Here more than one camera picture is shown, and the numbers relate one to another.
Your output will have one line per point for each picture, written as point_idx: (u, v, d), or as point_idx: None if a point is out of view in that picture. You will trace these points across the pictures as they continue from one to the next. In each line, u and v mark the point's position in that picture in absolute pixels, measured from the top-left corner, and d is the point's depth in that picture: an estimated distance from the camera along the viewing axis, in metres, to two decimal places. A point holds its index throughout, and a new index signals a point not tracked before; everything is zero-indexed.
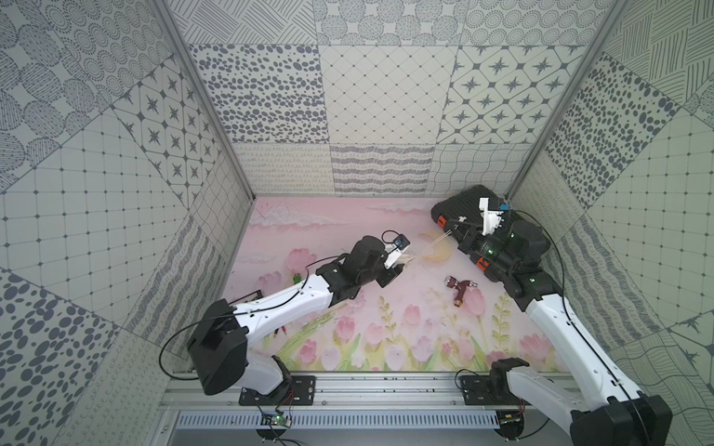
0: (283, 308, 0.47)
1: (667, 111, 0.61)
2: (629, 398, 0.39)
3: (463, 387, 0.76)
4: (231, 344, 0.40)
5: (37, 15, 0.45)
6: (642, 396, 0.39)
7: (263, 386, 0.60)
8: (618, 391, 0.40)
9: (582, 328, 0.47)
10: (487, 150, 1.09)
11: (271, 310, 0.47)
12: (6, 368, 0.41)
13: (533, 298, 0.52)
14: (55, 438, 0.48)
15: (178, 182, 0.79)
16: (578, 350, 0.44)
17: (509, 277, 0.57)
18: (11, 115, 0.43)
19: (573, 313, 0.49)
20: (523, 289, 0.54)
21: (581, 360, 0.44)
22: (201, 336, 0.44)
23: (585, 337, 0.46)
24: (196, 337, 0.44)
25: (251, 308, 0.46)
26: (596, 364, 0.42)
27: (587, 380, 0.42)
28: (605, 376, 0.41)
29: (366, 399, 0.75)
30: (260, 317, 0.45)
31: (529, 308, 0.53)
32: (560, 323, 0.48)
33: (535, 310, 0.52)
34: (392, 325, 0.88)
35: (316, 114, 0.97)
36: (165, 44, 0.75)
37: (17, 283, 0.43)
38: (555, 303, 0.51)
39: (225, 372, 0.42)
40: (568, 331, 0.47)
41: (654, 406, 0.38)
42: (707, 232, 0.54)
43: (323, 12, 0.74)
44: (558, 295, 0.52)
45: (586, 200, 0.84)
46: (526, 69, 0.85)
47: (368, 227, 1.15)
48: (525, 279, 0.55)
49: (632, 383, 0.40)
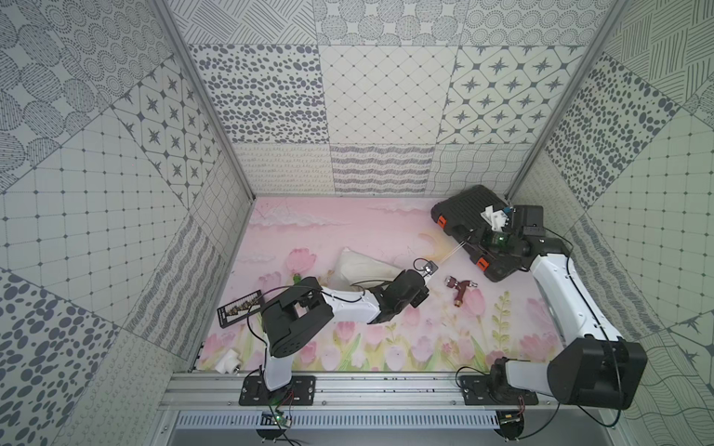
0: (352, 305, 0.55)
1: (667, 111, 0.61)
2: (606, 339, 0.41)
3: (463, 387, 0.76)
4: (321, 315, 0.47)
5: (37, 15, 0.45)
6: (620, 341, 0.41)
7: (272, 381, 0.60)
8: (598, 332, 0.42)
9: (579, 282, 0.49)
10: (487, 150, 1.09)
11: (345, 302, 0.54)
12: (6, 368, 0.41)
13: (537, 255, 0.55)
14: (56, 438, 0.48)
15: (178, 182, 0.79)
16: (568, 297, 0.47)
17: (519, 238, 0.60)
18: (11, 115, 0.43)
19: (574, 270, 0.51)
20: (531, 246, 0.57)
21: (570, 305, 0.46)
22: (285, 301, 0.50)
23: (578, 287, 0.48)
24: (281, 300, 0.51)
25: (333, 292, 0.53)
26: (582, 309, 0.45)
27: (572, 323, 0.44)
28: (589, 319, 0.44)
29: (366, 399, 0.75)
30: (337, 302, 0.52)
31: (535, 266, 0.56)
32: (558, 275, 0.50)
33: (539, 266, 0.55)
34: (392, 325, 0.88)
35: (316, 114, 0.97)
36: (165, 44, 0.75)
37: (17, 284, 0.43)
38: (558, 260, 0.53)
39: (296, 342, 0.47)
40: (563, 282, 0.49)
41: (630, 349, 0.40)
42: (707, 232, 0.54)
43: (323, 12, 0.74)
44: (563, 255, 0.54)
45: (586, 200, 0.84)
46: (526, 69, 0.85)
47: (369, 227, 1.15)
48: (534, 238, 0.57)
49: (614, 329, 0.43)
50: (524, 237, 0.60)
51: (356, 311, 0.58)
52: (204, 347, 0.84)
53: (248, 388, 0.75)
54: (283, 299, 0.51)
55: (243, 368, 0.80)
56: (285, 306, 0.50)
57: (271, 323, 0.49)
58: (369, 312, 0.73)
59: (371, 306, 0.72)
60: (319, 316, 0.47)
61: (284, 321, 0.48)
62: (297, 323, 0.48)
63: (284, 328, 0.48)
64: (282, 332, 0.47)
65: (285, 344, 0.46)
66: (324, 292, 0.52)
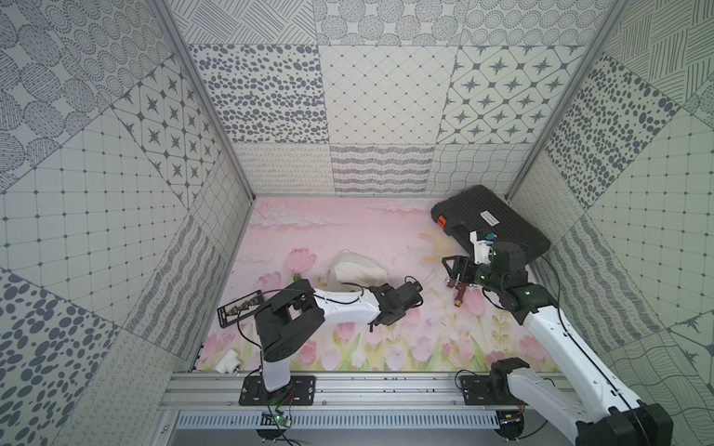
0: (348, 307, 0.53)
1: (667, 111, 0.61)
2: (629, 408, 0.40)
3: (463, 387, 0.76)
4: (313, 321, 0.45)
5: (38, 15, 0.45)
6: (642, 405, 0.39)
7: (271, 383, 0.60)
8: (619, 400, 0.40)
9: (577, 338, 0.48)
10: (487, 150, 1.09)
11: (340, 305, 0.52)
12: (6, 368, 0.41)
13: (529, 311, 0.53)
14: (56, 438, 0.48)
15: (178, 182, 0.79)
16: (576, 361, 0.45)
17: (503, 289, 0.59)
18: (11, 115, 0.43)
19: (569, 323, 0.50)
20: (520, 303, 0.55)
21: (581, 372, 0.44)
22: (277, 306, 0.49)
23: (579, 347, 0.47)
24: (271, 305, 0.49)
25: (326, 295, 0.51)
26: (595, 375, 0.43)
27: (588, 391, 0.42)
28: (605, 386, 0.42)
29: (366, 399, 0.75)
30: (331, 306, 0.50)
31: (527, 322, 0.54)
32: (556, 334, 0.49)
33: (533, 322, 0.53)
34: (392, 325, 0.88)
35: (316, 114, 0.97)
36: (165, 44, 0.75)
37: (17, 283, 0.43)
38: (550, 316, 0.51)
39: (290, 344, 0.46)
40: (564, 341, 0.48)
41: (654, 414, 0.38)
42: (707, 232, 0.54)
43: (323, 12, 0.74)
44: (552, 307, 0.53)
45: (586, 200, 0.84)
46: (526, 69, 0.85)
47: (369, 227, 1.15)
48: (520, 292, 0.56)
49: (632, 392, 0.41)
50: (509, 289, 0.58)
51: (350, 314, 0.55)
52: (204, 347, 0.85)
53: (248, 388, 0.75)
54: (272, 304, 0.49)
55: (244, 369, 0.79)
56: (274, 311, 0.48)
57: (261, 327, 0.48)
58: (366, 313, 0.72)
59: (369, 306, 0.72)
60: (310, 319, 0.45)
61: (274, 325, 0.47)
62: (291, 324, 0.46)
63: (274, 332, 0.47)
64: (272, 335, 0.46)
65: (278, 348, 0.45)
66: (319, 295, 0.50)
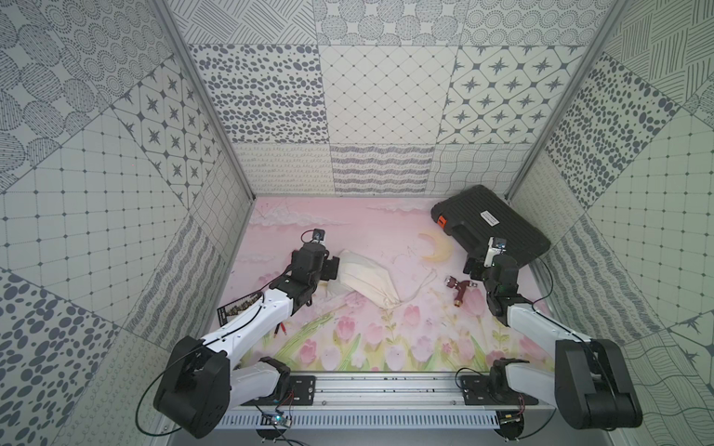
0: (253, 325, 0.49)
1: (667, 111, 0.61)
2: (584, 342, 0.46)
3: (463, 387, 0.76)
4: (214, 371, 0.40)
5: (37, 15, 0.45)
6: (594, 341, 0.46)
7: (265, 387, 0.60)
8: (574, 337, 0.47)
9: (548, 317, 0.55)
10: (487, 150, 1.09)
11: (243, 330, 0.47)
12: (6, 368, 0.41)
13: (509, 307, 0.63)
14: (56, 438, 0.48)
15: (178, 182, 0.79)
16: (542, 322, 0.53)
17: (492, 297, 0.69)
18: (11, 115, 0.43)
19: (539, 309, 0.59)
20: (502, 308, 0.66)
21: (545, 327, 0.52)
22: (171, 386, 0.41)
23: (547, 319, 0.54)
24: (165, 387, 0.41)
25: (219, 333, 0.46)
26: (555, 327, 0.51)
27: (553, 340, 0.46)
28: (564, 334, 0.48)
29: (366, 399, 0.75)
30: (234, 337, 0.45)
31: (511, 318, 0.63)
32: (529, 313, 0.58)
33: (514, 314, 0.62)
34: (392, 325, 0.88)
35: (316, 114, 0.97)
36: (165, 44, 0.75)
37: (17, 283, 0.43)
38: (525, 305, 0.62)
39: (215, 402, 0.41)
40: (535, 315, 0.57)
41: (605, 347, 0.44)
42: (707, 232, 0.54)
43: (323, 12, 0.74)
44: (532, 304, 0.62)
45: (586, 200, 0.84)
46: (526, 69, 0.85)
47: (369, 227, 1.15)
48: (504, 301, 0.65)
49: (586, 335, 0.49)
50: (496, 298, 0.69)
51: (259, 329, 0.50)
52: None
53: None
54: (165, 385, 0.41)
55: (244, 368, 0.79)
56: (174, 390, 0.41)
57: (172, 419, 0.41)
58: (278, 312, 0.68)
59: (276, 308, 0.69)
60: (209, 372, 0.40)
61: (183, 401, 0.41)
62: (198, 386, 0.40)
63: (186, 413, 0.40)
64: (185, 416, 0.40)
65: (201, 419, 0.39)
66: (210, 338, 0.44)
